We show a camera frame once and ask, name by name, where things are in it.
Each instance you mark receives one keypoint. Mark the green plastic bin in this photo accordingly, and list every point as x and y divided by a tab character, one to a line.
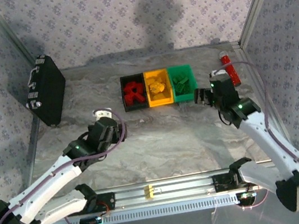
185	97

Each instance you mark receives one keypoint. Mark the yellow plastic bin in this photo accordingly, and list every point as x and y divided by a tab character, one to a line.
160	102

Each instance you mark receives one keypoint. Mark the black plastic bin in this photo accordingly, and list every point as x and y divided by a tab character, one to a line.
137	106

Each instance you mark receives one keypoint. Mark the red lego brick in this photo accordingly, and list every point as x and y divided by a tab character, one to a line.
140	97
129	99
138	87
128	88

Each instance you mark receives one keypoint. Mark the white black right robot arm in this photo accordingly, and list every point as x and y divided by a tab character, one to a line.
268	141

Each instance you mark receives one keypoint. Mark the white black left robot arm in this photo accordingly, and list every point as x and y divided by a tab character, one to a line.
47	187

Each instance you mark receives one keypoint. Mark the red tube with white cap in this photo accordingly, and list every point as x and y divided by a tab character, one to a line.
231	72

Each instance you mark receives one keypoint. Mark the yellow connector block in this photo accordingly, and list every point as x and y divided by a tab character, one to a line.
149	192

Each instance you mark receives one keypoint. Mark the black hard case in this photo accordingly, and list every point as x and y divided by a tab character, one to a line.
49	91

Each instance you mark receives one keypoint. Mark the left controller board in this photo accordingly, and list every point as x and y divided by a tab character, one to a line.
91	223

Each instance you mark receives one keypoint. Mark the controller board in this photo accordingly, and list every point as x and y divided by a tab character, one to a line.
91	223
246	198

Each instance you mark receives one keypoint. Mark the right controller board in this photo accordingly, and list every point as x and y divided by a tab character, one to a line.
246	198

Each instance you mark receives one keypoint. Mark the aluminium side rail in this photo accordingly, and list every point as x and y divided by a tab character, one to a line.
278	114
34	147

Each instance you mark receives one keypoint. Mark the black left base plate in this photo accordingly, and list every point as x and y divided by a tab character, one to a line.
109	202

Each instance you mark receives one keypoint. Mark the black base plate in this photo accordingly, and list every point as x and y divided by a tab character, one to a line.
223	182
109	202

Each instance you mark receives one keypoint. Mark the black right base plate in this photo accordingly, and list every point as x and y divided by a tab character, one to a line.
223	182

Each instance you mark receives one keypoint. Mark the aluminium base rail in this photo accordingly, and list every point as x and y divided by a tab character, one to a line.
178	188

